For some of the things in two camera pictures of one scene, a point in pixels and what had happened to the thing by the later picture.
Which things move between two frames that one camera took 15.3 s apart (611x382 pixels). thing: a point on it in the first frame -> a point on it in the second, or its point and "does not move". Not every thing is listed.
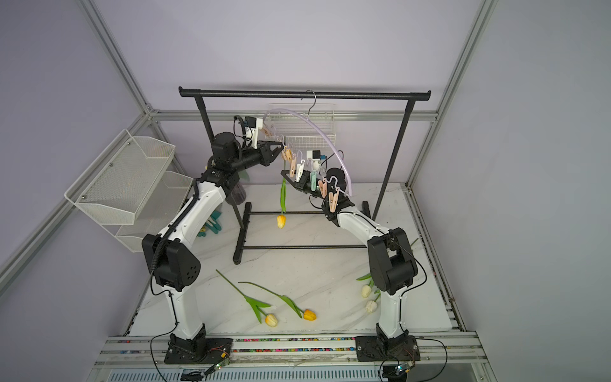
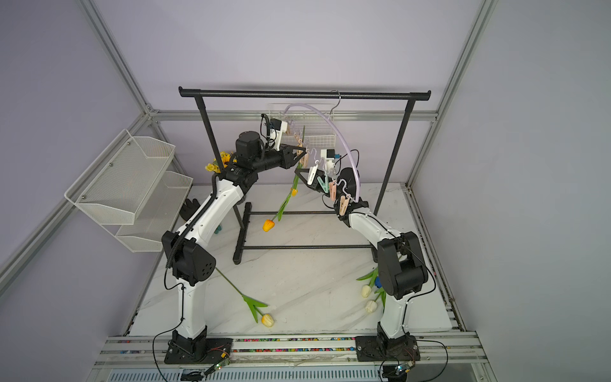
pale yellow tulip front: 270,319 does not move
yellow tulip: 308,314 -> 269,224
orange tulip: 282,219 -> 294,192
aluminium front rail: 448,358 does not move
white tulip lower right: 371,305 does not move
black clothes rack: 309,94 does not move
